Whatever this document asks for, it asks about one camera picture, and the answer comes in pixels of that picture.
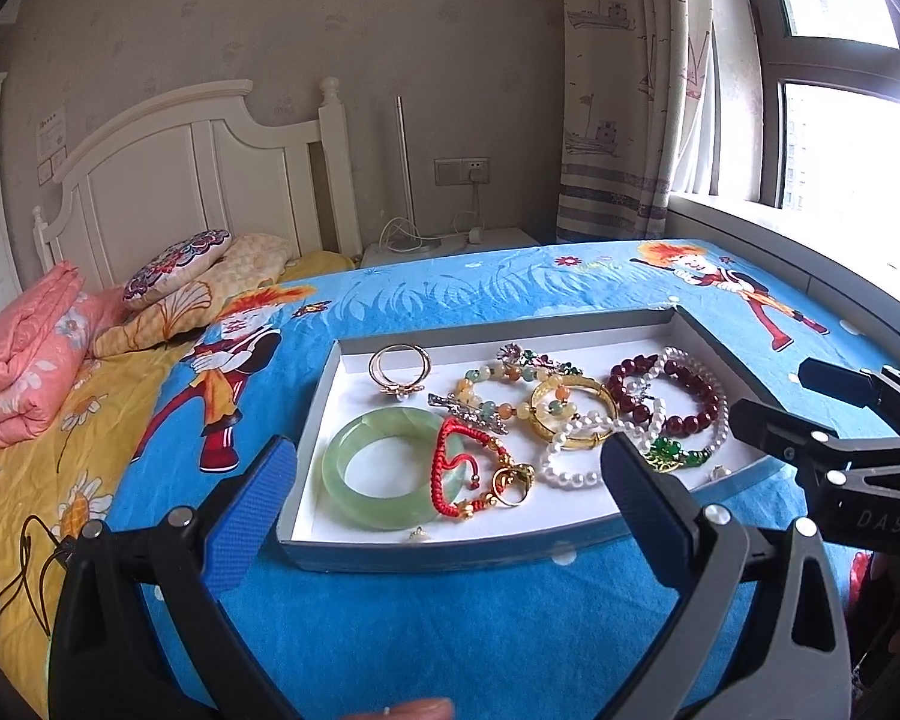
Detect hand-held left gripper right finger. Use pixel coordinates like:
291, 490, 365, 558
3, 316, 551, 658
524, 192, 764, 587
600, 431, 852, 720

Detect silver hair clip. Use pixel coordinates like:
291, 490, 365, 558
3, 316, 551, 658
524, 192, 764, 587
426, 392, 507, 436

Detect pink flower brooch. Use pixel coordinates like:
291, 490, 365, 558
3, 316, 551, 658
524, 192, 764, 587
495, 343, 582, 380

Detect white charging cable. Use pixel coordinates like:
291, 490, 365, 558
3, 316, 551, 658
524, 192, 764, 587
379, 180, 490, 250

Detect multicolour stone bead bracelet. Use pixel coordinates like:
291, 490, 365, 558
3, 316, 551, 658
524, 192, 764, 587
450, 360, 571, 428

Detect blue cartoon printed blanket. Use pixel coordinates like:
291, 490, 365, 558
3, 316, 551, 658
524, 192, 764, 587
105, 238, 900, 720

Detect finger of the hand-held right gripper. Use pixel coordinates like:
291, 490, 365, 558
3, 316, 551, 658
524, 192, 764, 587
729, 397, 900, 496
797, 358, 900, 436

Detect dark red bead bracelet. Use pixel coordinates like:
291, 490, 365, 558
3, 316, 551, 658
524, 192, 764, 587
607, 356, 728, 443

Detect white bed headboard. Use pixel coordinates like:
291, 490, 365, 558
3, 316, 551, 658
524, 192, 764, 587
31, 76, 362, 293

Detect gold bangle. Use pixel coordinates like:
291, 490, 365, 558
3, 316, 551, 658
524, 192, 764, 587
529, 375, 620, 455

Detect white lamp pole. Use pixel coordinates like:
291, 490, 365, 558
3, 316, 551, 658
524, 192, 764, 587
394, 95, 407, 245

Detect black cord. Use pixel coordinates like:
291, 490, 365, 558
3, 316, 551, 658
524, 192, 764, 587
15, 514, 83, 635

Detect white pearl necklace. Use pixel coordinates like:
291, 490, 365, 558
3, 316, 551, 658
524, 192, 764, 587
540, 345, 721, 492

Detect printed curtain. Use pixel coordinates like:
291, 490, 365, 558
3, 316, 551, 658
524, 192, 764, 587
555, 0, 766, 245

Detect yellow patterned pillow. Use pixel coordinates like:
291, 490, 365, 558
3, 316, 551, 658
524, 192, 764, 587
94, 231, 293, 359

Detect green jade bangle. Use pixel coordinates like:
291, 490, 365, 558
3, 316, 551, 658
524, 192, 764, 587
321, 409, 470, 533

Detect gold crossed ring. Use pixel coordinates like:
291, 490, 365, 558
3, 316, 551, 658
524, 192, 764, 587
367, 345, 432, 400

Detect paper notes on wall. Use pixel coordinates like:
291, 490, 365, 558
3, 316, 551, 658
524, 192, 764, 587
36, 106, 68, 185

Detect wall socket panel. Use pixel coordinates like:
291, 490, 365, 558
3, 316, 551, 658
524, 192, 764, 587
433, 156, 490, 186

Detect red cord bracelet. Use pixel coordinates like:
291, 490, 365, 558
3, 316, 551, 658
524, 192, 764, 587
433, 416, 537, 522

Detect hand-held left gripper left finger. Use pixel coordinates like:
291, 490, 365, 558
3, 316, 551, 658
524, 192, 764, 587
47, 433, 301, 720

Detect person's left hand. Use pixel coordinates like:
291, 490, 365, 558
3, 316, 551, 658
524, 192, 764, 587
345, 697, 455, 720

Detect white nightstand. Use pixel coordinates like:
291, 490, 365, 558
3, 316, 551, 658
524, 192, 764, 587
360, 225, 541, 269

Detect embroidered floral pillow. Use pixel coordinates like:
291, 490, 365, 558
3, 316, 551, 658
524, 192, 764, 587
122, 229, 233, 310

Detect yellow daisy bedsheet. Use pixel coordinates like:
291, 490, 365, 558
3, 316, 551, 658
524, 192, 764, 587
0, 249, 357, 720

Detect pink folded quilt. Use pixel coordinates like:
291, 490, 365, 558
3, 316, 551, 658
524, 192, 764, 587
0, 261, 132, 452

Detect window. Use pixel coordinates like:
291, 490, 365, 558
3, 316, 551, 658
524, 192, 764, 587
735, 0, 900, 316

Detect grey jewelry tray box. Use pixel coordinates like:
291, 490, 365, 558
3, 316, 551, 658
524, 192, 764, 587
276, 306, 788, 575

